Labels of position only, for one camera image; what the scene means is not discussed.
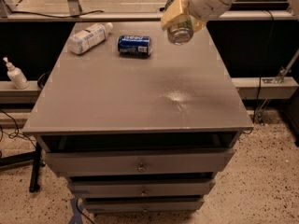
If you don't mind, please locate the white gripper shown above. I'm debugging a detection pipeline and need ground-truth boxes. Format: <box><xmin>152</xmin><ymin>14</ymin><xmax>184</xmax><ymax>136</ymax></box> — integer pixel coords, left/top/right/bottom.
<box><xmin>161</xmin><ymin>0</ymin><xmax>232</xmax><ymax>33</ymax></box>

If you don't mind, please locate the green soda can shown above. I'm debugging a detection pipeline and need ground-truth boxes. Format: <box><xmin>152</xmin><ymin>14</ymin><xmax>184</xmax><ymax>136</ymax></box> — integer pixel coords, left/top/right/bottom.
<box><xmin>164</xmin><ymin>0</ymin><xmax>195</xmax><ymax>46</ymax></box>

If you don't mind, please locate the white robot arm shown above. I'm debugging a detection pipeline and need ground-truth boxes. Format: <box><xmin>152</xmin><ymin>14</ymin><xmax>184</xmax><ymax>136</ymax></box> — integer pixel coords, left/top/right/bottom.
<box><xmin>161</xmin><ymin>0</ymin><xmax>236</xmax><ymax>32</ymax></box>

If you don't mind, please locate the blue pepsi can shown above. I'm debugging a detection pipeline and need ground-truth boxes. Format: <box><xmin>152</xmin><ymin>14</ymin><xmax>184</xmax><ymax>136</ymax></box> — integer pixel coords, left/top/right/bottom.
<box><xmin>117</xmin><ymin>35</ymin><xmax>152</xmax><ymax>56</ymax></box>

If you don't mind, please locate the white plastic bottle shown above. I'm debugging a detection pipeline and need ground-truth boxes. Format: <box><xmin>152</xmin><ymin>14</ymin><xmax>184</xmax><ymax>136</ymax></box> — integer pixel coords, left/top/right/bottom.
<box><xmin>69</xmin><ymin>22</ymin><xmax>113</xmax><ymax>55</ymax></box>

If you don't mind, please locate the grey drawer cabinet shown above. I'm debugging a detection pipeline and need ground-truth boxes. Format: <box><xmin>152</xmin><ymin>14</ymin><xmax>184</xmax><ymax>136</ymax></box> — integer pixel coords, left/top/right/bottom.
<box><xmin>23</xmin><ymin>21</ymin><xmax>252</xmax><ymax>203</ymax></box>

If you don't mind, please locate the top grey drawer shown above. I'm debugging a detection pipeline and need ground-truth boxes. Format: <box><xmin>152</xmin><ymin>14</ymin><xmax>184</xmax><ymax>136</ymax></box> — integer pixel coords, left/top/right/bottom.
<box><xmin>44</xmin><ymin>148</ymin><xmax>235</xmax><ymax>176</ymax></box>

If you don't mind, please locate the grey drawer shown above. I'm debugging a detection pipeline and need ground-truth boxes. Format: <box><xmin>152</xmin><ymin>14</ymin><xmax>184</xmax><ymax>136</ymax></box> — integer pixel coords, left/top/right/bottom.
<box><xmin>68</xmin><ymin>179</ymin><xmax>216</xmax><ymax>198</ymax></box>
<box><xmin>44</xmin><ymin>148</ymin><xmax>235</xmax><ymax>176</ymax></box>
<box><xmin>84</xmin><ymin>197</ymin><xmax>204</xmax><ymax>213</ymax></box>

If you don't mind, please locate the middle grey drawer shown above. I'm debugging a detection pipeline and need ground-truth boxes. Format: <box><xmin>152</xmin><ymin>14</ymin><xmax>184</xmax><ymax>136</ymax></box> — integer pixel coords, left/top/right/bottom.
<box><xmin>68</xmin><ymin>179</ymin><xmax>216</xmax><ymax>198</ymax></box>

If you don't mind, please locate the white pump dispenser bottle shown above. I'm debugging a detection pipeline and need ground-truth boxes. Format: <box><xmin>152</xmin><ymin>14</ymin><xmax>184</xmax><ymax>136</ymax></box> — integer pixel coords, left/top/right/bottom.
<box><xmin>3</xmin><ymin>57</ymin><xmax>29</xmax><ymax>90</ymax></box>

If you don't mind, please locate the black floor stand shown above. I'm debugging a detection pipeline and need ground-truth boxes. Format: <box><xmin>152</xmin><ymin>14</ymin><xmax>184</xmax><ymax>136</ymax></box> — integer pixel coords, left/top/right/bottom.
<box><xmin>0</xmin><ymin>144</ymin><xmax>43</xmax><ymax>193</ymax></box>

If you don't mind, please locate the bottom grey drawer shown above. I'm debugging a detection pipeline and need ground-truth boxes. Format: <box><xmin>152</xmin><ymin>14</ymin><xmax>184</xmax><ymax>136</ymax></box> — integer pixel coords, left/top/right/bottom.
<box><xmin>84</xmin><ymin>197</ymin><xmax>204</xmax><ymax>213</ymax></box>

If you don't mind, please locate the black cable on floor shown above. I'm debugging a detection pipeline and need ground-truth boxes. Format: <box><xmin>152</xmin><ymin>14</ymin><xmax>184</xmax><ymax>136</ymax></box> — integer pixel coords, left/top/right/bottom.
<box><xmin>0</xmin><ymin>108</ymin><xmax>37</xmax><ymax>149</ymax></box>

